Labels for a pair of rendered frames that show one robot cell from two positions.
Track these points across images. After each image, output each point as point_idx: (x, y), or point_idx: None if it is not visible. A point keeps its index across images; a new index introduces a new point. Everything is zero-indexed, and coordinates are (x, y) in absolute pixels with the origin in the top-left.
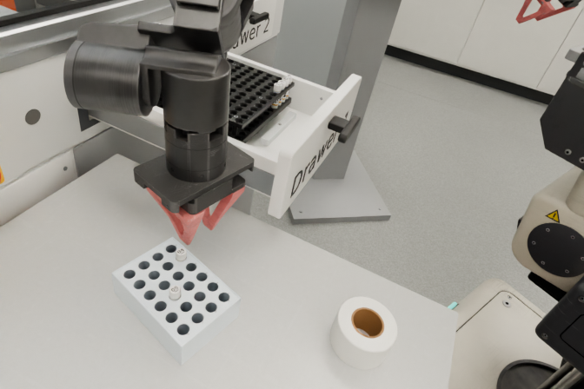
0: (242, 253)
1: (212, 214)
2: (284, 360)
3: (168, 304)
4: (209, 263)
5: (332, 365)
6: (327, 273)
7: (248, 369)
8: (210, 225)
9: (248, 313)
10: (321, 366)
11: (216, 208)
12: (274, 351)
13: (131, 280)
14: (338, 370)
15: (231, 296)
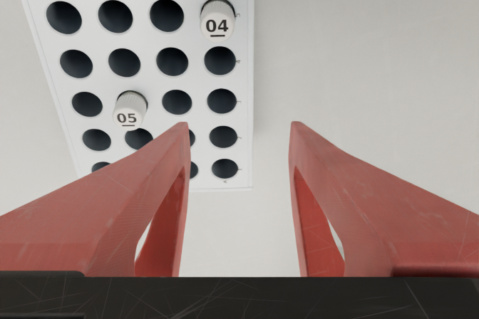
0: (400, 30)
1: (298, 220)
2: (247, 232)
3: (105, 112)
4: None
5: (294, 269)
6: (462, 186)
7: (192, 211)
8: (290, 172)
9: (271, 151)
10: (281, 262)
11: (305, 274)
12: (246, 216)
13: None
14: (294, 275)
15: (238, 177)
